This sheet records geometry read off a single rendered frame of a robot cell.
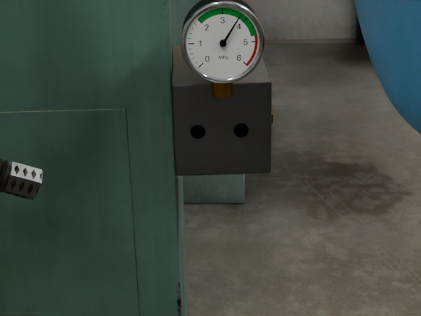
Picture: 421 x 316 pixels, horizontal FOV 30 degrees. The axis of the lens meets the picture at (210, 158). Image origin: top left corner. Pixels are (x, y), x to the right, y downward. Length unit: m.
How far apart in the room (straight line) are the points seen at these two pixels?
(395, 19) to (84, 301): 0.54
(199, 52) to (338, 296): 0.96
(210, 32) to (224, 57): 0.02
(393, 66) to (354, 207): 1.55
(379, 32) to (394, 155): 1.83
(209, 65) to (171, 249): 0.20
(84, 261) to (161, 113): 0.16
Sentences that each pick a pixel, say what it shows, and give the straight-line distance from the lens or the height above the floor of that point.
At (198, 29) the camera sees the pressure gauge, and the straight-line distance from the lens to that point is 0.59.
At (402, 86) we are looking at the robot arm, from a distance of 0.27.
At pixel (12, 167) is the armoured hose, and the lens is 0.60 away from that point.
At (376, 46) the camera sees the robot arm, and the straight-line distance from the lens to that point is 0.29.
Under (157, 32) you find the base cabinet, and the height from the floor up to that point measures 0.65.
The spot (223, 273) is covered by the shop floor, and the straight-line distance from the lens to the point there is 1.55.
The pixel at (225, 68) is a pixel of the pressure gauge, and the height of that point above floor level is 0.64.
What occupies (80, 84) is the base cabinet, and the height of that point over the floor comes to 0.61.
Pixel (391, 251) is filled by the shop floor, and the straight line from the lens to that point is 1.66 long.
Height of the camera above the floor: 0.81
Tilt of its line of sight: 23 degrees down
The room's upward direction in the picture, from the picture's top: 1 degrees counter-clockwise
